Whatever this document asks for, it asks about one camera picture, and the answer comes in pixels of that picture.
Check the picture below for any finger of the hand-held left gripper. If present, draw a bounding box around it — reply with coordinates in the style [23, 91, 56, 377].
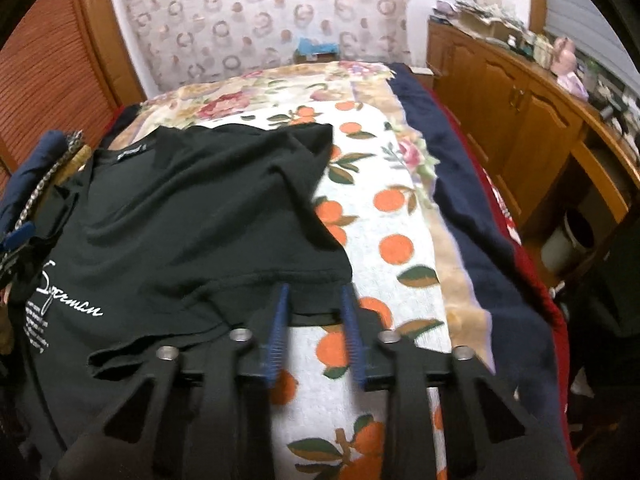
[0, 224, 37, 261]

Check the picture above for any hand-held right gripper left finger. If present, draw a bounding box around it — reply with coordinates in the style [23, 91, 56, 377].
[50, 282, 301, 480]

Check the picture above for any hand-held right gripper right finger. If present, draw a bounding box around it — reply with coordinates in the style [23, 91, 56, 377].
[339, 284, 576, 480]

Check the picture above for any black t-shirt with white print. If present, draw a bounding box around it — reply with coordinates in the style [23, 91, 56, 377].
[0, 122, 371, 480]

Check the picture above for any navy folded cloth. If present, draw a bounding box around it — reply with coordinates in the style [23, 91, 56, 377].
[0, 130, 71, 241]

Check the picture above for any yellow folded cloth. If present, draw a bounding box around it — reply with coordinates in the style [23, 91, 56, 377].
[55, 147, 93, 186]

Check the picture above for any orange fruit print towel blanket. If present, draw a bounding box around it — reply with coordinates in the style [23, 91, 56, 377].
[192, 100, 453, 480]

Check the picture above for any wooden louvre wardrobe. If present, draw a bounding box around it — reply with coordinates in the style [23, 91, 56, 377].
[0, 0, 148, 181]

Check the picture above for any navy blanket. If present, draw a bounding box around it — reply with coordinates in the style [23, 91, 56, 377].
[387, 62, 571, 480]

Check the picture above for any red patterned blanket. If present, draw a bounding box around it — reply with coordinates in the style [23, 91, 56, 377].
[425, 80, 586, 480]

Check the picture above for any white waste bin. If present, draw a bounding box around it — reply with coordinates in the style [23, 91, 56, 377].
[542, 210, 596, 273]

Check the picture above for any floral beige blanket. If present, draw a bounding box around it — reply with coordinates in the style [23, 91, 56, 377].
[120, 60, 496, 366]

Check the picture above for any small blue box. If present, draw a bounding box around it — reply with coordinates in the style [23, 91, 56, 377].
[295, 37, 341, 63]

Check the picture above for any wooden sideboard cabinet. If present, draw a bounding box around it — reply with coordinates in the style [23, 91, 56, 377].
[427, 17, 640, 281]

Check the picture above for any pink doll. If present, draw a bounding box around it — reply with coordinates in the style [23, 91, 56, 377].
[550, 35, 591, 101]

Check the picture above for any pile of clutter on cabinet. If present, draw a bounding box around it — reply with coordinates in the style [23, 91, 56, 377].
[430, 0, 640, 136]

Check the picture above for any white window blind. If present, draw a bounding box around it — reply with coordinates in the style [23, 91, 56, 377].
[545, 0, 631, 71]

